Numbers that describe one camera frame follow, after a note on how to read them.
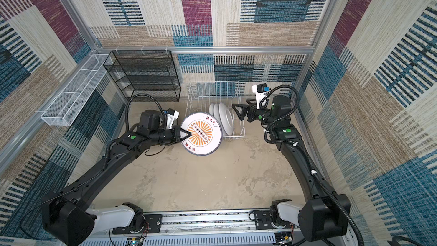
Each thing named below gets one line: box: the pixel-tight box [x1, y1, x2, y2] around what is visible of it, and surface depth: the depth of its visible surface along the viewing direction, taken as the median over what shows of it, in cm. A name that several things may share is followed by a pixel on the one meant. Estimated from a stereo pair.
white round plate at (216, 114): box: [213, 103, 222, 129], surface depth 93 cm
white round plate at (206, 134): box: [180, 112, 224, 157], surface depth 79 cm
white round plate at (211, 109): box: [208, 103, 215, 116], surface depth 93 cm
